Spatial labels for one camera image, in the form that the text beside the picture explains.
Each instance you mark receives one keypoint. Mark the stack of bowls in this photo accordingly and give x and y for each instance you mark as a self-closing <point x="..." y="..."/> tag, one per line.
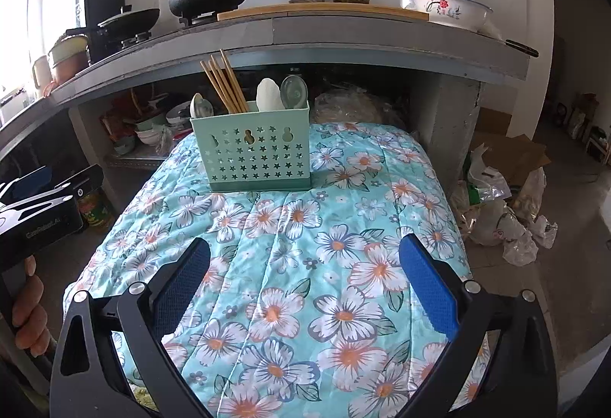
<point x="152" y="127"/>

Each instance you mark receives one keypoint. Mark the oil bottle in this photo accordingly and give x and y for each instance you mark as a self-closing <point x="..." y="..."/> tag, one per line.
<point x="95" y="208"/>

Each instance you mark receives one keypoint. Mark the white ceramic spoon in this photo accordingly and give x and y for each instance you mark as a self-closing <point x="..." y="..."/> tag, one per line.
<point x="268" y="96"/>

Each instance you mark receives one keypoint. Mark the cream ceramic spoon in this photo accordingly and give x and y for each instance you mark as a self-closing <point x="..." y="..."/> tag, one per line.
<point x="199" y="105"/>

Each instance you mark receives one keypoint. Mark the cream jug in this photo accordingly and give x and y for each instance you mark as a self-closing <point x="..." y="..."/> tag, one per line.
<point x="41" y="72"/>

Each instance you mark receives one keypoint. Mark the bundle of wooden chopsticks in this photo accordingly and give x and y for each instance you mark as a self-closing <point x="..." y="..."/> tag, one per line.
<point x="228" y="88"/>

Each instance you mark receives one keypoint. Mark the brown pot with lid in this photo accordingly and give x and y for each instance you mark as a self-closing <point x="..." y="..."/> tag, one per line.
<point x="69" y="60"/>

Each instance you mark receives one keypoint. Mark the cardboard box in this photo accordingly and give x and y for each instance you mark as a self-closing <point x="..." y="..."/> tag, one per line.
<point x="510" y="158"/>

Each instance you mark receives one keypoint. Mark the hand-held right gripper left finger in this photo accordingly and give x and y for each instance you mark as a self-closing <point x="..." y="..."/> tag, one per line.
<point x="184" y="287"/>

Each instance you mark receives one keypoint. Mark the clear plastic bag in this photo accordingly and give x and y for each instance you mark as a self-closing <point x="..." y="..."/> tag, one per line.
<point x="491" y="30"/>

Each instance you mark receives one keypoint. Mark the person's left hand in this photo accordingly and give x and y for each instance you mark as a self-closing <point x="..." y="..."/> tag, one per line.
<point x="31" y="303"/>

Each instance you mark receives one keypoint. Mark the grey concrete kitchen counter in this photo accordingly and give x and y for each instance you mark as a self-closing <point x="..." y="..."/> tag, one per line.
<point x="334" y="41"/>

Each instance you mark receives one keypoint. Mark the white floral enamel basin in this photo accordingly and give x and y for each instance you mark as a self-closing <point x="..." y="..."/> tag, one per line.
<point x="451" y="10"/>

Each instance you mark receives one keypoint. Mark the black gas stove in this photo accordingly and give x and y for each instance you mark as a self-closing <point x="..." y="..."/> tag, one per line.
<point x="143" y="41"/>

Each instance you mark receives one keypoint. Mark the teal floral blanket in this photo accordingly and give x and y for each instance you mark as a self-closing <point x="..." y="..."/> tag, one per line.
<point x="296" y="255"/>

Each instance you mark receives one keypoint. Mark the black wok with lid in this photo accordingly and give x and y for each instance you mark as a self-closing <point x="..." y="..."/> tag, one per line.
<point x="129" y="21"/>

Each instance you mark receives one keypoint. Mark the white plastic bags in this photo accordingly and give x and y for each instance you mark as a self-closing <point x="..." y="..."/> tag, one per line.
<point x="501" y="227"/>

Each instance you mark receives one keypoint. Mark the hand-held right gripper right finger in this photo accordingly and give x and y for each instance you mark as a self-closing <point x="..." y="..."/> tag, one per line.
<point x="427" y="287"/>

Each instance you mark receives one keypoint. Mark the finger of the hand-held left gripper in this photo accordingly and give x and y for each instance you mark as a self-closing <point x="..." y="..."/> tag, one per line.
<point x="28" y="178"/>
<point x="71" y="189"/>

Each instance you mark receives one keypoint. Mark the green perforated utensil holder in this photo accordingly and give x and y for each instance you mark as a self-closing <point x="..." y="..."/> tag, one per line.
<point x="250" y="151"/>

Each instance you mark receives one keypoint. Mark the wooden cutting board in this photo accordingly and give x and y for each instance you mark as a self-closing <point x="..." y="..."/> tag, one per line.
<point x="324" y="12"/>

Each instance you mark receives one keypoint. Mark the filled plastic sack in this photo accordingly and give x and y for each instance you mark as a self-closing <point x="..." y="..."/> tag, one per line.
<point x="358" y="105"/>

